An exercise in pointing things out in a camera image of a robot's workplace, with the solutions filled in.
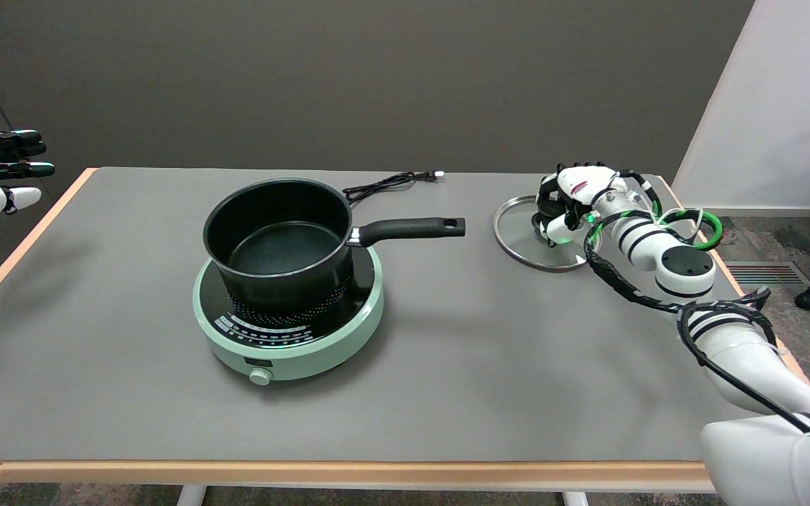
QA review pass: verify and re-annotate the black power cord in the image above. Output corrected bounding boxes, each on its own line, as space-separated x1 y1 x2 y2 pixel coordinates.
342 170 446 205

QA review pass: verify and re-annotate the black saucepan with handle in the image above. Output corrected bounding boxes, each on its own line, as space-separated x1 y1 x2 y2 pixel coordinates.
202 178 466 315

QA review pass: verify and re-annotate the floor air vent grille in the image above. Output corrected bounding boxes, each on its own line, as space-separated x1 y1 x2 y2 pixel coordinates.
724 261 810 286

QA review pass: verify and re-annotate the grey table mat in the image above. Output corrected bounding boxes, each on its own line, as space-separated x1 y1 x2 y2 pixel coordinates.
0 167 799 463

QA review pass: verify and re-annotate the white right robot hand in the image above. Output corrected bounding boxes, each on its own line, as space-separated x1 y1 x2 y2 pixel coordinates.
533 163 629 247

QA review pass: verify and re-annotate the mint green induction cooker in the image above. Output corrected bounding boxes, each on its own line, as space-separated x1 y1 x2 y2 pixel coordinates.
193 246 385 387

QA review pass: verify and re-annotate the glass pot lid black knob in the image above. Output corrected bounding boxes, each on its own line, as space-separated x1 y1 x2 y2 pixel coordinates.
493 195 603 273

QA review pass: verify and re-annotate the black wrapped robot cable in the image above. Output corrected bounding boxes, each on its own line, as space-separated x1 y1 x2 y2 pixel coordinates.
583 170 810 434

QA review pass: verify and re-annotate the green robot cable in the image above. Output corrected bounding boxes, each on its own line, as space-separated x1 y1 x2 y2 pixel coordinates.
588 209 724 252

